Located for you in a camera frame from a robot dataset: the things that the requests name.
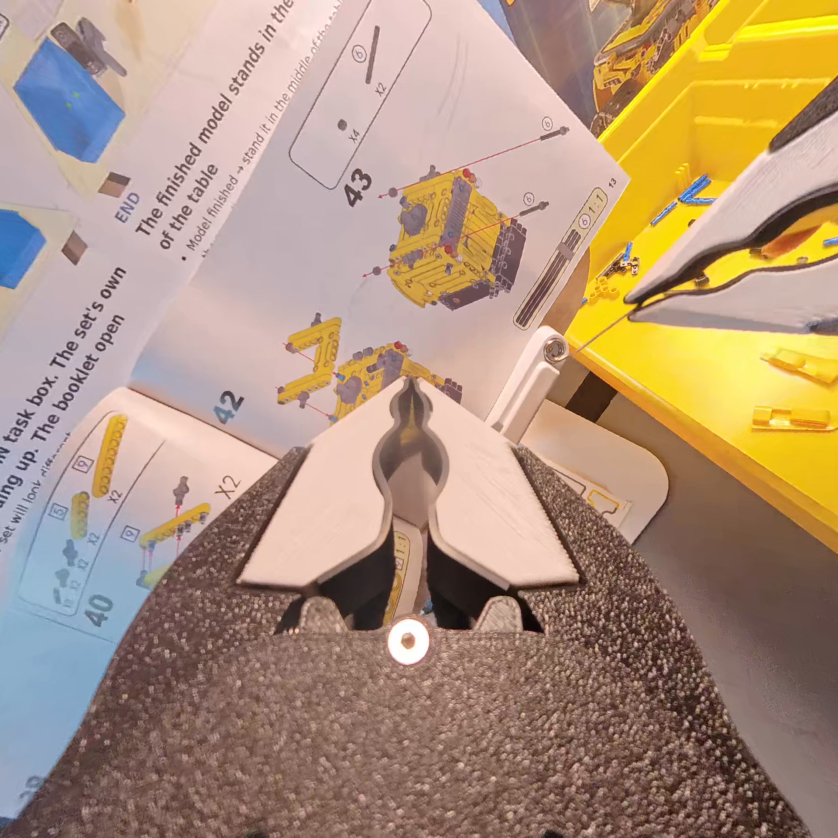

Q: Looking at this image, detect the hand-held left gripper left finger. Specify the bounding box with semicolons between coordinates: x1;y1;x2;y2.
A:
236;376;416;590

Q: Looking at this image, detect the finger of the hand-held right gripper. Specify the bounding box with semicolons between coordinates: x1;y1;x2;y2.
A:
627;255;838;336
625;117;838;307

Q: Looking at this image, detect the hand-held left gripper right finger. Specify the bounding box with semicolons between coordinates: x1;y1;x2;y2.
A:
412;376;581;590

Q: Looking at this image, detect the instruction booklet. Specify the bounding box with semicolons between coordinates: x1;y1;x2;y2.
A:
0;0;632;822

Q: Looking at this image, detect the grey desk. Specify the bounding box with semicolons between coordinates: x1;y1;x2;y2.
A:
563;373;838;838

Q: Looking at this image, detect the heap of blue grey pins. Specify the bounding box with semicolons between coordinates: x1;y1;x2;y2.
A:
581;172;838;310

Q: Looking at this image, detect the yellow plastic parts bin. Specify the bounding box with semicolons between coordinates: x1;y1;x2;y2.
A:
563;0;838;552

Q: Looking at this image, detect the white book stand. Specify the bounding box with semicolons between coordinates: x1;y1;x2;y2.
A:
483;325;671;546

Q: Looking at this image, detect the blue toy kit box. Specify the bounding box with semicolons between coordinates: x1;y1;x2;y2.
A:
496;0;722;140

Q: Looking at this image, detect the large printed instruction sheet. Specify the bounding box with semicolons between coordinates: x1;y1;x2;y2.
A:
0;0;369;559

